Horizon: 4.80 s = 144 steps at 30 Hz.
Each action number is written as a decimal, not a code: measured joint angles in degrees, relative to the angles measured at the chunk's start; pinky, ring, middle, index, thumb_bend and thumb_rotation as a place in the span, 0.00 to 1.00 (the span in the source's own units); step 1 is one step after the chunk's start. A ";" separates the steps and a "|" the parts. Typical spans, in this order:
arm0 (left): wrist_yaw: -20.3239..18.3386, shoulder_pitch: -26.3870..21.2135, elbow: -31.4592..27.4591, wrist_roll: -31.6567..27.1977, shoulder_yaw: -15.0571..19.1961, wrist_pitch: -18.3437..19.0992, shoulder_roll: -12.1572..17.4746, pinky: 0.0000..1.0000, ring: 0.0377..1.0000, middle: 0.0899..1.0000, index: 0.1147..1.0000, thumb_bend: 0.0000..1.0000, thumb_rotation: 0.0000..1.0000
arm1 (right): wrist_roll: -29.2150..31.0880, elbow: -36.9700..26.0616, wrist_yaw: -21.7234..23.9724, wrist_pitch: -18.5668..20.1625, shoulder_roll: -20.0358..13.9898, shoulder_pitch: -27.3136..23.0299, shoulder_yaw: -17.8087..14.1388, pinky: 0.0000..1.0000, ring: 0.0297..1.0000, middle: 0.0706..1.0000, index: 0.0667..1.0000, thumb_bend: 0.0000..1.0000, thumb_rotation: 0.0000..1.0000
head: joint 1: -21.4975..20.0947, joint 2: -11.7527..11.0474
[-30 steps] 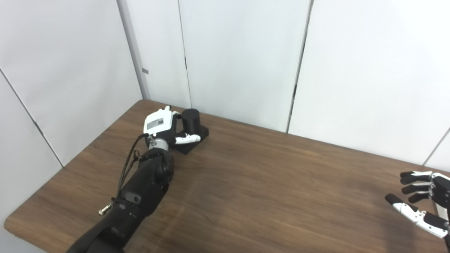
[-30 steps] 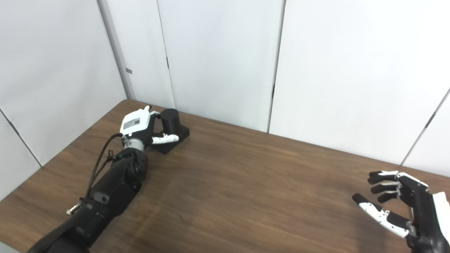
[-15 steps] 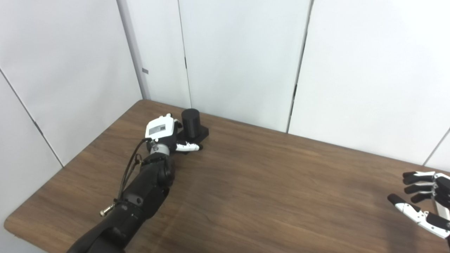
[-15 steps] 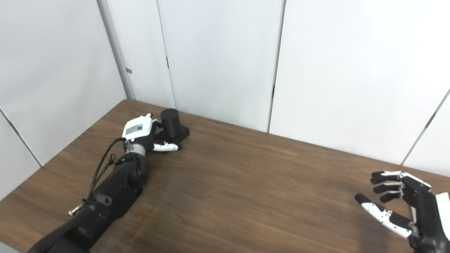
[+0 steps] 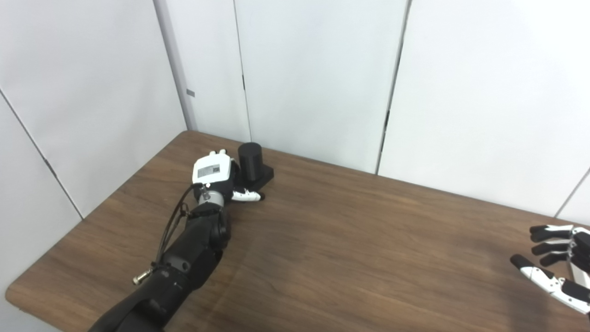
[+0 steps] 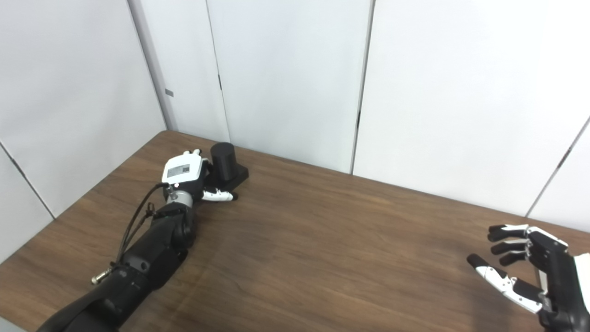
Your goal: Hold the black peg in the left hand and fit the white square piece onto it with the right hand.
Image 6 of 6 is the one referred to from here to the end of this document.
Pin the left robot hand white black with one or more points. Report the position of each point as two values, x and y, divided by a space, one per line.
184 170

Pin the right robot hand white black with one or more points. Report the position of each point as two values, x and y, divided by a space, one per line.
560 272

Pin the black cylindrical peg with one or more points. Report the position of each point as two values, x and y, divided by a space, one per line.
223 161

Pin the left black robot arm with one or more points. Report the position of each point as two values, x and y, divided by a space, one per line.
147 263

